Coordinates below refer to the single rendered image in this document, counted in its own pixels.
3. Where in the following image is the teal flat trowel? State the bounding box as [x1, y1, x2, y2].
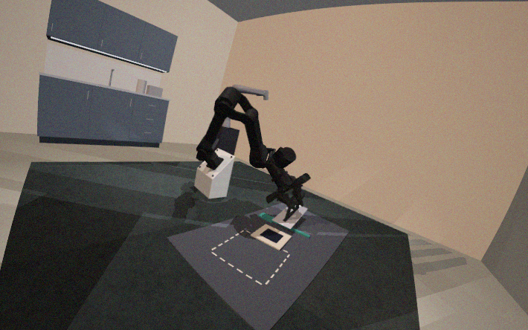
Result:
[258, 213, 310, 239]

